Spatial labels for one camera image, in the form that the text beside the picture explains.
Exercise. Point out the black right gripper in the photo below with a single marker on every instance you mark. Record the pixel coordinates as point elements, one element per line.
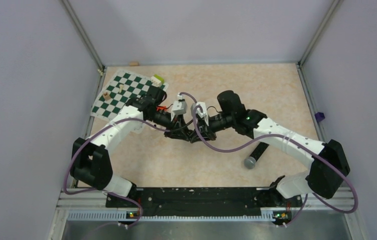
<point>207,132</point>

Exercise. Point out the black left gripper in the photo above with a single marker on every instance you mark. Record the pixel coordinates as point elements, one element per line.
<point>178,129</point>

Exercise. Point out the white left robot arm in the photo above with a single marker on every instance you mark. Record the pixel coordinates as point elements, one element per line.
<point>90,162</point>

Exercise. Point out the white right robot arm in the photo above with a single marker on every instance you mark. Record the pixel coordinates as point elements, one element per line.
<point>326,162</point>

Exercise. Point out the orange red block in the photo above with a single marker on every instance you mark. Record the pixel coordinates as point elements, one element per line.
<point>161,108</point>

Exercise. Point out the black microphone grey head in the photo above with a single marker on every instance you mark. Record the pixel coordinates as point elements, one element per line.
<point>251,160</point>

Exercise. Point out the green white toy block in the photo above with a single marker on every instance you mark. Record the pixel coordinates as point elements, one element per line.
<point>157,80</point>

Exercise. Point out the green white chessboard mat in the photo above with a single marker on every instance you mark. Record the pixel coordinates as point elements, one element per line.
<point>135,85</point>

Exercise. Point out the small wooden cube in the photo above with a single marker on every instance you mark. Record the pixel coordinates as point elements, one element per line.
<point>106,96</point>

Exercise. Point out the wooden cork piece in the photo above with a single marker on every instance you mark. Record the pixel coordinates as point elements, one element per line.
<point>134,64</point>

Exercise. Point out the small purple object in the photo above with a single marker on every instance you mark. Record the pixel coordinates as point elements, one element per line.
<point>319,116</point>

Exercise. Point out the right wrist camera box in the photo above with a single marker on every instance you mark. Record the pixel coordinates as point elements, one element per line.
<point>200,109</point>

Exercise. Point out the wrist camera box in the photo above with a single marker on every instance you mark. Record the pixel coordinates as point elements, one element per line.
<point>179,107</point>
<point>200,109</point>

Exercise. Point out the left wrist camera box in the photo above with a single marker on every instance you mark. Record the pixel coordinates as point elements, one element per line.
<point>179,107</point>

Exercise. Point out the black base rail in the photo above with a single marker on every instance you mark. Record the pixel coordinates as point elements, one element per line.
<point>204,201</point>

